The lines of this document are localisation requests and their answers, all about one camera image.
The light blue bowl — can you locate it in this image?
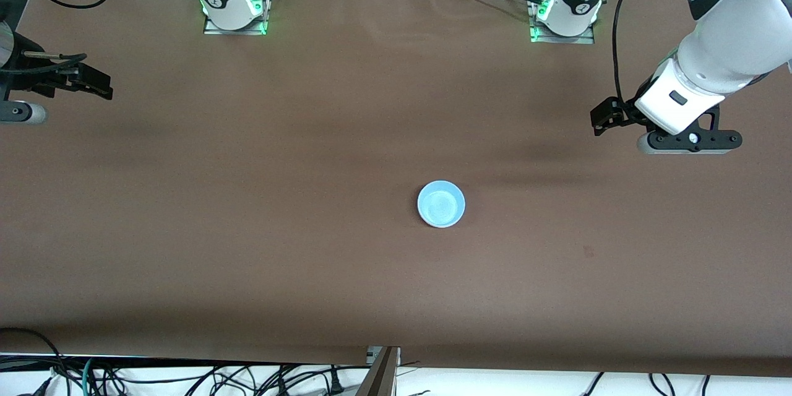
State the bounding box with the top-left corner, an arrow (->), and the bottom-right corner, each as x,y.
416,179 -> 467,229

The brown table cover sheet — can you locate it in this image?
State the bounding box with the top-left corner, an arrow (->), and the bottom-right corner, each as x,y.
0,0 -> 792,378

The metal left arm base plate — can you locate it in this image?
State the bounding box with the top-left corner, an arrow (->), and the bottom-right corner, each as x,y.
528,0 -> 596,45

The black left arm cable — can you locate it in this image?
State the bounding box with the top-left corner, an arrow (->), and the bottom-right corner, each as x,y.
611,0 -> 657,110

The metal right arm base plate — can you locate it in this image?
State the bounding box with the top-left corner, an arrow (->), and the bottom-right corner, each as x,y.
202,0 -> 269,36

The teal floor cable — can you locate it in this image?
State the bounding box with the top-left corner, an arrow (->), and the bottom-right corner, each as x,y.
80,357 -> 97,396

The grey metal post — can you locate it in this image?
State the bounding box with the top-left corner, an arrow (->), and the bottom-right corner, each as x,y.
355,345 -> 402,396

